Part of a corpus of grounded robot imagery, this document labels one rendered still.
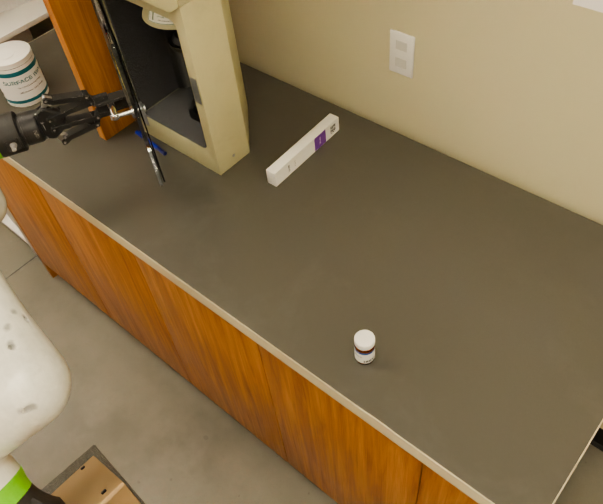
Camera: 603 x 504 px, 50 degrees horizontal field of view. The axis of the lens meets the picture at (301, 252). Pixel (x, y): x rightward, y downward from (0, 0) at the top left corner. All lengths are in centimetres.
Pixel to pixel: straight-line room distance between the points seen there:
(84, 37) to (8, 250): 157
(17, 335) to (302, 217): 81
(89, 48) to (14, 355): 102
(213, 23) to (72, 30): 40
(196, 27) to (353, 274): 63
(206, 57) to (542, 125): 77
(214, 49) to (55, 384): 87
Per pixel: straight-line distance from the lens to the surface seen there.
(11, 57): 209
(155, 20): 156
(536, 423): 129
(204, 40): 149
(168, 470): 231
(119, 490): 96
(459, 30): 154
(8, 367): 93
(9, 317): 96
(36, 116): 156
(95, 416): 248
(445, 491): 139
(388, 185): 161
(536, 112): 154
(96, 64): 180
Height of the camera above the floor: 207
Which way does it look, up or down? 50 degrees down
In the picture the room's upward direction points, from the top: 8 degrees counter-clockwise
